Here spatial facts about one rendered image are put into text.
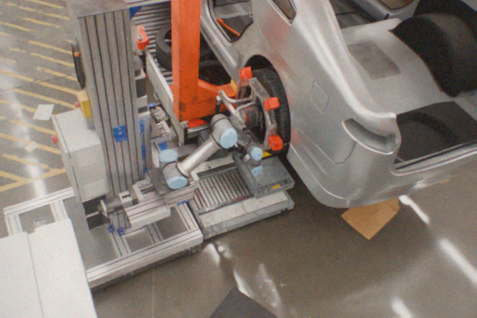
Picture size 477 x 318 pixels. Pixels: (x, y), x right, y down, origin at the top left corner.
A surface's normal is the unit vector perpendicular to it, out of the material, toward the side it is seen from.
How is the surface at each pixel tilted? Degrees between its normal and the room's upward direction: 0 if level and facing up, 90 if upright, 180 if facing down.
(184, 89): 90
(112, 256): 0
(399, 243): 0
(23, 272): 0
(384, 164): 89
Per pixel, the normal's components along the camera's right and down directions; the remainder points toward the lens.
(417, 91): 0.24, -0.40
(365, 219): 0.11, -0.69
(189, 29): 0.43, 0.67
